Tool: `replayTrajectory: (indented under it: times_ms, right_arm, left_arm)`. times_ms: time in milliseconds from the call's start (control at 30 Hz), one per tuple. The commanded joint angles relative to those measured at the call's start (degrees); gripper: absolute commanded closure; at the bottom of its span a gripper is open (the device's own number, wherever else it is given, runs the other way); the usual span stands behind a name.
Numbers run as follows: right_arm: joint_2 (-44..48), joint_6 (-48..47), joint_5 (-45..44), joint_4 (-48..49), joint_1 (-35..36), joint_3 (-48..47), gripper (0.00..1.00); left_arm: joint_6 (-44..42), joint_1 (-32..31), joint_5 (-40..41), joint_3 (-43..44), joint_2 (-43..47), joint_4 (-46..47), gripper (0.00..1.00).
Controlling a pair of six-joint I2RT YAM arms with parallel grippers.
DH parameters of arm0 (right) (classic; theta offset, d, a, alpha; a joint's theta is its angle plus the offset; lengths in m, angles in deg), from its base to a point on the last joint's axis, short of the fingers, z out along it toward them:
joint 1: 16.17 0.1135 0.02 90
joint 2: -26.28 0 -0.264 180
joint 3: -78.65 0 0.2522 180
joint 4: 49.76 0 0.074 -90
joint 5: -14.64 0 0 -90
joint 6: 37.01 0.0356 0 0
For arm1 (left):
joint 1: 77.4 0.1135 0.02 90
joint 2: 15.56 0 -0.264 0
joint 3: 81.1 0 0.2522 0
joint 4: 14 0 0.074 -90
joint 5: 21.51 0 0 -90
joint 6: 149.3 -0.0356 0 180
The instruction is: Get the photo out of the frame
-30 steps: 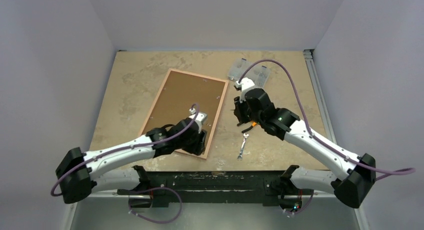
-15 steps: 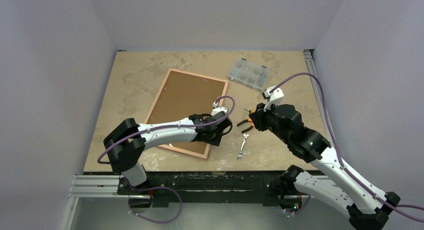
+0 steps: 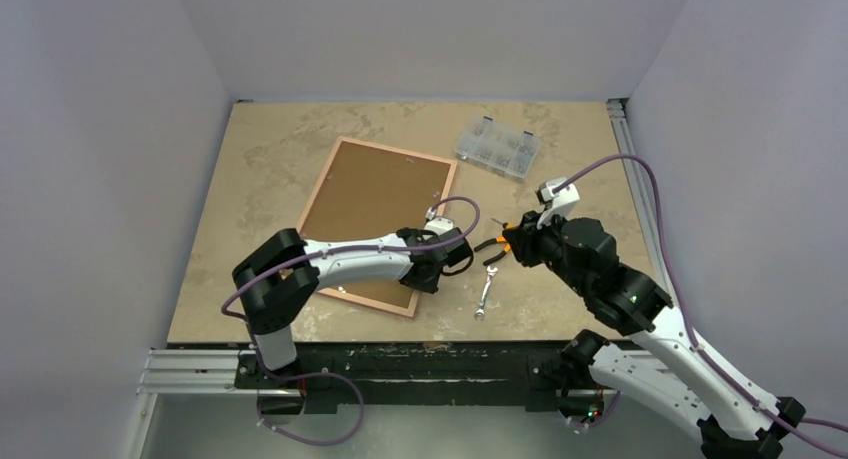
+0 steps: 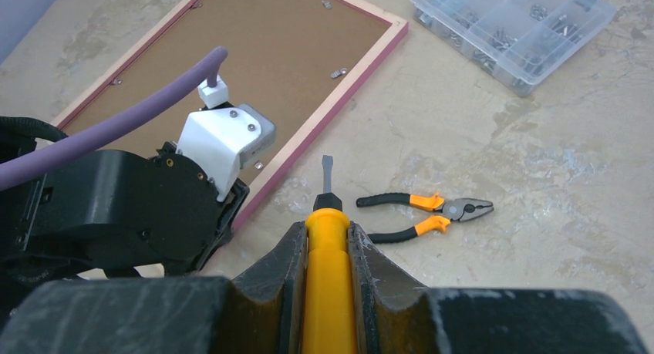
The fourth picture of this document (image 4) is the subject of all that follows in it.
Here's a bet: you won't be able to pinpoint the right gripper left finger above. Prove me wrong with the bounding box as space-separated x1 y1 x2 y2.
1 222 308 353

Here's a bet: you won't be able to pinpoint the yellow handled screwdriver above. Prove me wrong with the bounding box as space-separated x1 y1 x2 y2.
302 155 358 353

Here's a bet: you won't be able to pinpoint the clear plastic screw organizer box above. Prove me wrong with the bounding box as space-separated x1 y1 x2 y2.
410 0 618 97

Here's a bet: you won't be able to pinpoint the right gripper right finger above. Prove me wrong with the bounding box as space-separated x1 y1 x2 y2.
347 224 647 353

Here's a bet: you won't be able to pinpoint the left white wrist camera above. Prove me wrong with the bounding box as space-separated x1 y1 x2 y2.
177 75 276 202

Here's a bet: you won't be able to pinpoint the metal frame retaining clip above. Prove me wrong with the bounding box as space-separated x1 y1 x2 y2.
330 68 348 79

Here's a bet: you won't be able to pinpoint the pink picture frame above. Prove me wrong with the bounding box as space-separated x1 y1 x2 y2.
53 0 409 227

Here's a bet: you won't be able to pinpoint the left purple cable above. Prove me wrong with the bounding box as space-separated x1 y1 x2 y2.
0 46 230 193

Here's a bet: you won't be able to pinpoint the orange black pliers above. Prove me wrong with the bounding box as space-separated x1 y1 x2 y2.
356 191 495 244

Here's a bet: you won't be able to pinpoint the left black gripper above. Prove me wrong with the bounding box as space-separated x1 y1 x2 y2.
1 145 249 296

